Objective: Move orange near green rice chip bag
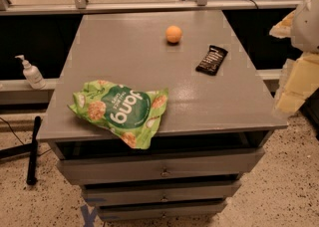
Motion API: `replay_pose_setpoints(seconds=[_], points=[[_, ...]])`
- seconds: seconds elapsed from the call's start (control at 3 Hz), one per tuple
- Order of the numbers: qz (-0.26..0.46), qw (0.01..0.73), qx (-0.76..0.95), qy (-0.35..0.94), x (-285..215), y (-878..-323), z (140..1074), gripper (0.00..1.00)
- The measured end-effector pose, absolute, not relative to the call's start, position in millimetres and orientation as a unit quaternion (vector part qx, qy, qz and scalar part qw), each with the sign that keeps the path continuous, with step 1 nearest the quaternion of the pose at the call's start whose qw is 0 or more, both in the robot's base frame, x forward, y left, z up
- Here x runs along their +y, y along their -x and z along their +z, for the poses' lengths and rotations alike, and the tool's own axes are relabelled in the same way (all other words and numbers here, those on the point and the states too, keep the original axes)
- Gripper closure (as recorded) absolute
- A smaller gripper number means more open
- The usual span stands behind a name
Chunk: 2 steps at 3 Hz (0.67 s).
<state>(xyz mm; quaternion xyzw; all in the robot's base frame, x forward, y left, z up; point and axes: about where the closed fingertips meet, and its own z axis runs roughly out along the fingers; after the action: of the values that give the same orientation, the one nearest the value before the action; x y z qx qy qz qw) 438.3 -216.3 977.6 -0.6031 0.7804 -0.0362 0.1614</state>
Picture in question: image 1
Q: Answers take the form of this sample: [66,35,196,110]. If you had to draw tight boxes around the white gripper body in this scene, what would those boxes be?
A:
[291,0,319,53]

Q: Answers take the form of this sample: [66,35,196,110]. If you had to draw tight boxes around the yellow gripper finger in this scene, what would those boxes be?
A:
[269,11,295,39]
[274,53,319,115]

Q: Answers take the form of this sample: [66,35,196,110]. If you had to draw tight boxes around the orange fruit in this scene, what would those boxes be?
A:
[165,26,182,44]

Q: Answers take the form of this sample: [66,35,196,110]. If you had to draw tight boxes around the green rice chip bag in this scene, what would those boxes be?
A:
[69,80,168,149]

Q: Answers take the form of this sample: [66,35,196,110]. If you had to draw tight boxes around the black snack bar wrapper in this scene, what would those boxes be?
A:
[195,45,228,76]

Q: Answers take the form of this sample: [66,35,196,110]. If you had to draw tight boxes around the grey drawer cabinet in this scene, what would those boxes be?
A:
[38,11,286,221]

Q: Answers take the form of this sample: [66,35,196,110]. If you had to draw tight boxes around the white pump bottle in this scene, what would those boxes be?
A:
[16,55,46,90]

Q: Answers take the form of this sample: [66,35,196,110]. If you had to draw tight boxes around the black stand leg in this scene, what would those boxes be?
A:
[0,116,41,185]

